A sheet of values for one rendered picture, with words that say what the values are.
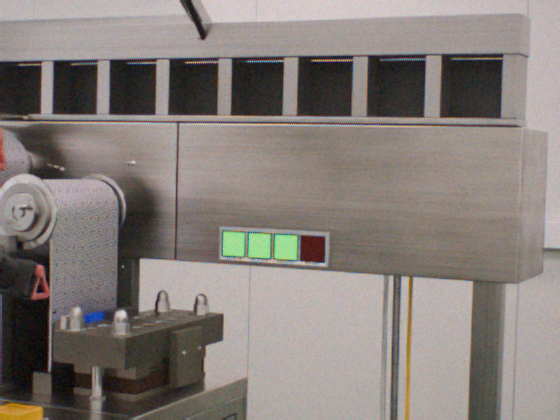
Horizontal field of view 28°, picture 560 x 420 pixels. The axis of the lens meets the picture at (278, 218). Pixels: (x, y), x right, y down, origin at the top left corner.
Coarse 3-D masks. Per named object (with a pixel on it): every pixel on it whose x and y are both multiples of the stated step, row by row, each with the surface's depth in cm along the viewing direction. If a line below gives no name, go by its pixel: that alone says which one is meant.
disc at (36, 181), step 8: (16, 176) 222; (24, 176) 221; (32, 176) 220; (8, 184) 223; (32, 184) 220; (40, 184) 219; (0, 192) 223; (48, 192) 219; (48, 200) 219; (56, 208) 218; (56, 216) 218; (0, 224) 224; (48, 224) 219; (48, 232) 219; (32, 240) 221; (40, 240) 220; (24, 248) 222; (32, 248) 221
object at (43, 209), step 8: (16, 184) 221; (24, 184) 220; (8, 192) 221; (16, 192) 221; (24, 192) 220; (32, 192) 219; (40, 192) 219; (0, 200) 222; (40, 200) 218; (0, 208) 222; (40, 208) 218; (48, 208) 219; (0, 216) 222; (40, 216) 218; (48, 216) 219; (40, 224) 219; (8, 232) 222; (16, 232) 221; (24, 232) 220; (32, 232) 219; (40, 232) 219; (24, 240) 220
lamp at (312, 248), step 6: (306, 240) 231; (312, 240) 231; (318, 240) 230; (324, 240) 230; (306, 246) 231; (312, 246) 231; (318, 246) 230; (306, 252) 231; (312, 252) 231; (318, 252) 230; (306, 258) 231; (312, 258) 231; (318, 258) 230
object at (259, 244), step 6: (252, 234) 236; (258, 234) 236; (264, 234) 235; (270, 234) 235; (252, 240) 236; (258, 240) 236; (264, 240) 235; (270, 240) 235; (252, 246) 236; (258, 246) 236; (264, 246) 235; (270, 246) 235; (252, 252) 236; (258, 252) 236; (264, 252) 235; (270, 252) 235
